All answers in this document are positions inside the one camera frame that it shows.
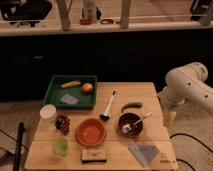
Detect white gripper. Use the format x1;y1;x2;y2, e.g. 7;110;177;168
158;92;177;127

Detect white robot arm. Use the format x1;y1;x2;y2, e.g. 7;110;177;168
158;62;213;127

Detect dark brown bowl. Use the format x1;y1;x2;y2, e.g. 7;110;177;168
118;113;143;138

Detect red bowl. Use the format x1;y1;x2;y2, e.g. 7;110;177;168
75;118;107;147

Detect grey folded cloth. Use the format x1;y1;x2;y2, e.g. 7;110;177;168
128;144;159;167

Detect wooden block sponge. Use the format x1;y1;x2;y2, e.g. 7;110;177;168
81;149;107;163

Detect green plastic cup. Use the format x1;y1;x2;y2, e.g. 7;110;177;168
53;138;68;155

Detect red tape roll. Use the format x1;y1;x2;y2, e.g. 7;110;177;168
101;19;114;24

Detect green plastic tray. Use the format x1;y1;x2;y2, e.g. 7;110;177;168
43;75;97;110

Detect wooden table leg middle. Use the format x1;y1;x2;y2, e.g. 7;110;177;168
120;0;131;29

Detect wooden table leg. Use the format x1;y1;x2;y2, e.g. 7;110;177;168
56;0;70;31
120;0;131;29

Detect white cup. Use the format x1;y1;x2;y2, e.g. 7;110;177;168
40;104;56;123

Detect black pole stand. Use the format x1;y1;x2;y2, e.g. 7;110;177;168
13;122;25;171

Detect wooden table leg left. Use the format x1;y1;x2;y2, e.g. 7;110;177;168
56;0;70;31

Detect black office chair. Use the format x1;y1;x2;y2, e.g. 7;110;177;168
0;0;52;27

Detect black floor cable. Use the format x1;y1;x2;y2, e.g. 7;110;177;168
169;132;213;171

